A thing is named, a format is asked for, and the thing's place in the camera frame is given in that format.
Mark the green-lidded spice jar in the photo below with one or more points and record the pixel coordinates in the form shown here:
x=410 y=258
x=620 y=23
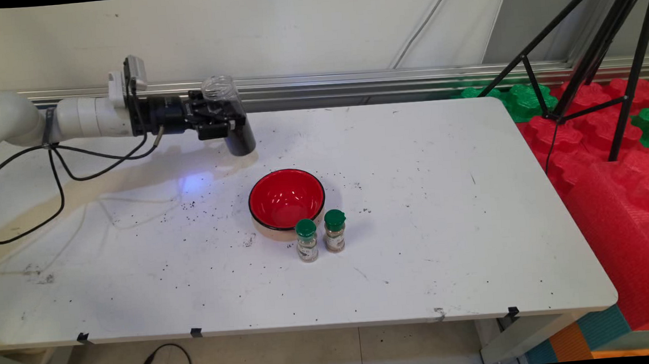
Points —
x=335 y=232
x=307 y=243

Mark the red bowl with black rim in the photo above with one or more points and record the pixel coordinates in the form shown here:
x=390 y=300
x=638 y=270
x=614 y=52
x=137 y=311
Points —
x=286 y=199

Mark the large red foam block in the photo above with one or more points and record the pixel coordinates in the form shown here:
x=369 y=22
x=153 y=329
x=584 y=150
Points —
x=619 y=230

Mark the clear jar of black seeds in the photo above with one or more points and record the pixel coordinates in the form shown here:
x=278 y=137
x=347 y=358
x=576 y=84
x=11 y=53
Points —
x=240 y=139

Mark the black table edge clip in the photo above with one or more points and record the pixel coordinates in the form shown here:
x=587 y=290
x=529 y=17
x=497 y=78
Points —
x=83 y=338
x=513 y=311
x=197 y=332

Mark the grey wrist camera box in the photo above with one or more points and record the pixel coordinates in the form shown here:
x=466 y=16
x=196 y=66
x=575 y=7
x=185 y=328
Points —
x=135 y=68

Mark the orange foam mat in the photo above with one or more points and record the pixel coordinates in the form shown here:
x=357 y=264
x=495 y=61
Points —
x=570 y=343

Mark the black tripod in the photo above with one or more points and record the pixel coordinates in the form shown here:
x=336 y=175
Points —
x=638 y=51

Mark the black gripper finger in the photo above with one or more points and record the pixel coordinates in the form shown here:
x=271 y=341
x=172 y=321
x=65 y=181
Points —
x=219 y=129
x=197 y=98

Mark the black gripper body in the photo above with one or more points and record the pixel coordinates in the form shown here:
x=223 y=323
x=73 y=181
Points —
x=168 y=114

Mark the grey wall conduit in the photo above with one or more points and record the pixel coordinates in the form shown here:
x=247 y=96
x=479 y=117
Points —
x=424 y=22

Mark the aluminium wall rail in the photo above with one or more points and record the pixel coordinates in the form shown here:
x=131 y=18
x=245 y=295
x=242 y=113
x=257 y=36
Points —
x=351 y=80

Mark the teal foam mat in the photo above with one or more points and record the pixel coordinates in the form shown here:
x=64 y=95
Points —
x=603 y=328

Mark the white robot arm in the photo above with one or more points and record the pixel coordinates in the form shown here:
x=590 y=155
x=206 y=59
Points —
x=85 y=116

